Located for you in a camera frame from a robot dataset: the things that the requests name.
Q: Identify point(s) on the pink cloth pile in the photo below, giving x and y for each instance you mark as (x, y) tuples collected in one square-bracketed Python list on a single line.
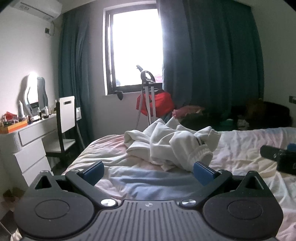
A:
[(182, 111)]

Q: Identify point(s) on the white spray bottle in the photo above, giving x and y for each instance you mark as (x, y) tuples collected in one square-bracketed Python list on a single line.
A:
[(21, 109)]

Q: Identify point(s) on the wavy lit mirror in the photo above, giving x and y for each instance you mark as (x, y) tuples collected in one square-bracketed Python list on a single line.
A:
[(32, 90)]

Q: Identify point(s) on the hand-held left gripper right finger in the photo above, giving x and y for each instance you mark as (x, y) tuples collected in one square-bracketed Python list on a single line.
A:
[(203, 172)]

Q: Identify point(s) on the orange tray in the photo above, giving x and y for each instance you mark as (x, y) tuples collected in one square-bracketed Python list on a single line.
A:
[(13, 127)]

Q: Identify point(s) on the dark wall switch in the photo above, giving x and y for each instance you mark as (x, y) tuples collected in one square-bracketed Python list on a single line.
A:
[(293, 99)]

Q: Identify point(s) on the white dressing table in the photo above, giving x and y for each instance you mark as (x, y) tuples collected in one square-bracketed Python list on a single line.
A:
[(30, 160)]

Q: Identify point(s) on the white air conditioner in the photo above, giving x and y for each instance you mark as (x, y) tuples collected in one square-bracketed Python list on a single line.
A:
[(39, 9)]

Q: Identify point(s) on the wide teal curtain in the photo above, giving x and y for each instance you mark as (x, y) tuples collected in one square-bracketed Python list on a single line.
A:
[(208, 58)]

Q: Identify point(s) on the black framed window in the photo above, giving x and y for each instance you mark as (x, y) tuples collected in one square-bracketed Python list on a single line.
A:
[(134, 46)]

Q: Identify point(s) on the green cloth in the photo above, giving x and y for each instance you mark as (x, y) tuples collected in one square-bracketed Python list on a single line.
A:
[(229, 124)]

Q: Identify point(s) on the pile of dark clothes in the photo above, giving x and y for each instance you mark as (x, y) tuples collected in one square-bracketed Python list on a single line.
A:
[(272, 113)]

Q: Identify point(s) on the narrow teal curtain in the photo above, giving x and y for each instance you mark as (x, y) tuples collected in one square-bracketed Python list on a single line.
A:
[(74, 69)]

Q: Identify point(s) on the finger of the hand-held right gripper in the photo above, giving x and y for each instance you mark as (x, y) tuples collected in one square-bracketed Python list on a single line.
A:
[(269, 152)]

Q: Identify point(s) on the white black chair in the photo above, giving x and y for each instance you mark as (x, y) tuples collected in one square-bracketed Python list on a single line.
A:
[(67, 113)]

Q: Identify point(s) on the red bag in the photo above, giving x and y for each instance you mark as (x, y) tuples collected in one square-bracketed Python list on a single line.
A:
[(161, 102)]

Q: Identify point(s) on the silver tripod stand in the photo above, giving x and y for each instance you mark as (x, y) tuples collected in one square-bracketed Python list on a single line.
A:
[(148, 76)]

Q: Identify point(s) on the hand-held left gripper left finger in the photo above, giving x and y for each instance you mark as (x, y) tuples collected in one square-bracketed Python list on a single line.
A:
[(93, 172)]

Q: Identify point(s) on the row of cosmetic bottles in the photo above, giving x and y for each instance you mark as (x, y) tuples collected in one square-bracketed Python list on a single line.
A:
[(45, 112)]

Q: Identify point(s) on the black wall socket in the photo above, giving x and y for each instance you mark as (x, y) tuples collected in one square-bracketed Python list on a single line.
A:
[(47, 30)]

